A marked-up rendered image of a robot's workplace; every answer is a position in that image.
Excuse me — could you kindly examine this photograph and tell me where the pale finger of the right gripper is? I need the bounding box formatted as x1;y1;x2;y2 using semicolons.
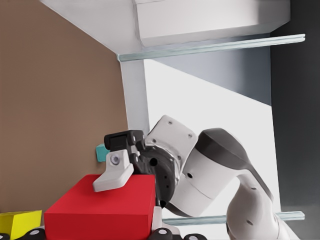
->
92;149;135;193

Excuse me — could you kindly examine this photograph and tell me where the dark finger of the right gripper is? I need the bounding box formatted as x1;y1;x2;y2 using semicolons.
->
103;129;145;153

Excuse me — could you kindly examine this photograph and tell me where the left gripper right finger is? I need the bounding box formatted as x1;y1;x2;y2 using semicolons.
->
149;205;183;240

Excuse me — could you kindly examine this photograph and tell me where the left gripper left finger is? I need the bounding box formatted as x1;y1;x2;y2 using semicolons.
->
0;225;47;240

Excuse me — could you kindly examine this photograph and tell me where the red wooden cube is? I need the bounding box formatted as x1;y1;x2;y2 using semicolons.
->
43;173;157;240

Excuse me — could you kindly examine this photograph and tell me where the yellow wooden cube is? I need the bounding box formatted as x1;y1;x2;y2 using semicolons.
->
0;209;43;240

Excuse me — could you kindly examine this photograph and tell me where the teal blue wooden cube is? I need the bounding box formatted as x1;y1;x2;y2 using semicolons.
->
95;143;111;164

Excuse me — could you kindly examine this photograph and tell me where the silver frame post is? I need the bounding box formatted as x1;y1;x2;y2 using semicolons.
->
116;33;306;62
161;211;305;226

